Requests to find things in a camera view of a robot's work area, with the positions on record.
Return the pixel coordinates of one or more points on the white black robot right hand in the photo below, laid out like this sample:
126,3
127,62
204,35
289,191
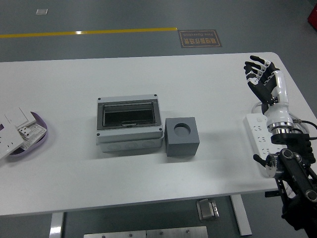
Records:
278,111

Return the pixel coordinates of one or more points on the grey electrical box clear lid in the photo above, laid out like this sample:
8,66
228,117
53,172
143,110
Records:
128,140

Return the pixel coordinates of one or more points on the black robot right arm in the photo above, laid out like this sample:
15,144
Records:
297,163

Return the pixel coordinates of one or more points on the black under-table control box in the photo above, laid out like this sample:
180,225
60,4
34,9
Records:
272,194

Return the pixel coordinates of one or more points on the grey cube with round hole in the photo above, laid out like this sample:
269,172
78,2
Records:
180,146

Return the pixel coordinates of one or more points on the white power strip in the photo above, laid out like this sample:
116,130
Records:
257,138

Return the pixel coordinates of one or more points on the red object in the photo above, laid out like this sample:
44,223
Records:
312,16

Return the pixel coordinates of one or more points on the white table leg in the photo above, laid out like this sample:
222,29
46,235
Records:
55,225
241,215

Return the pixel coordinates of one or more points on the silver metal floor hatch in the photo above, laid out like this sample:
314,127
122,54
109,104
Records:
207,209

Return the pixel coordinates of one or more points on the flat steel plate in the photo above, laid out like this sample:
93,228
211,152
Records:
146,233

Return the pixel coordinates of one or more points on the purple oval tray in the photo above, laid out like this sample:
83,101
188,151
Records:
44,135

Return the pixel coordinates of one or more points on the white socket modules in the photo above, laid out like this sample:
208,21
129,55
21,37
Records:
32,131

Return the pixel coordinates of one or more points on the small silver floor plate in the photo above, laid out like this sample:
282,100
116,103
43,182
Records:
41,11

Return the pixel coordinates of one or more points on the large white socket panel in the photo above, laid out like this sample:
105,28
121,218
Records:
7,141

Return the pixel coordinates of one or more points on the white switch panel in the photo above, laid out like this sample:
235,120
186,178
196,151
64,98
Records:
17,115

